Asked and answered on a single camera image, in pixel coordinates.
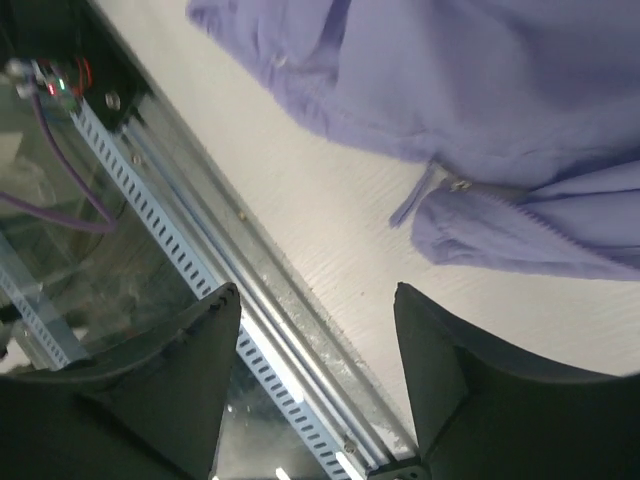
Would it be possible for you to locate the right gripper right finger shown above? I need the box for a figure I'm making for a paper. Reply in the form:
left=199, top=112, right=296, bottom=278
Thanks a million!
left=394, top=283, right=639, bottom=479

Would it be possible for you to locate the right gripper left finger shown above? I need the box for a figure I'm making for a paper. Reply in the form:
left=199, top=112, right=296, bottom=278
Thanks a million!
left=1, top=283, right=241, bottom=480

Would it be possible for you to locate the lavender zip jacket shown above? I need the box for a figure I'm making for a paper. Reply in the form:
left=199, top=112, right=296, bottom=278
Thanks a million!
left=186, top=1, right=639, bottom=281

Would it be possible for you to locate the small electronics board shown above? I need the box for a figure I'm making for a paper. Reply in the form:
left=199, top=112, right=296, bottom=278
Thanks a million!
left=4, top=58, right=93, bottom=111

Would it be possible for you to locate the aluminium mounting rail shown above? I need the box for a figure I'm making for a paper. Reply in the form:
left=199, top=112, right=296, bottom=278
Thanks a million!
left=119, top=95, right=416, bottom=479

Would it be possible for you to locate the blue slotted cable duct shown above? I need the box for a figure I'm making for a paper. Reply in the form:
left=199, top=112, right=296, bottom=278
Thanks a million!
left=1, top=103, right=359, bottom=479

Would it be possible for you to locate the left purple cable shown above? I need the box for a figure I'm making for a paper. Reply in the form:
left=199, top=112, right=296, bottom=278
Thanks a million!
left=0, top=74, right=119, bottom=234

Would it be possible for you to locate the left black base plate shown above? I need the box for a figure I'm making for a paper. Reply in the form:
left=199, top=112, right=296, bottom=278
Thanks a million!
left=25, top=1, right=150, bottom=132

